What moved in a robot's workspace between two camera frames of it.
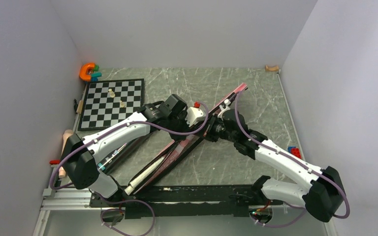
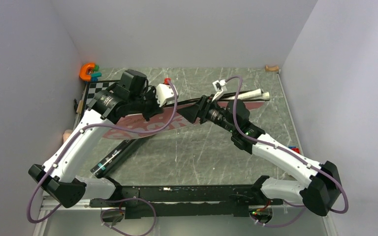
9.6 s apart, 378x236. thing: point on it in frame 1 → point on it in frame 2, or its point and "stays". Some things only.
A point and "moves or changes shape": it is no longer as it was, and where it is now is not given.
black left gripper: (186, 128) → (156, 109)
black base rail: (156, 201) stays
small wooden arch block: (271, 69) stays
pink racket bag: (190, 138) moves or changes shape
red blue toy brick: (295, 151) stays
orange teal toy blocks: (88, 72) stays
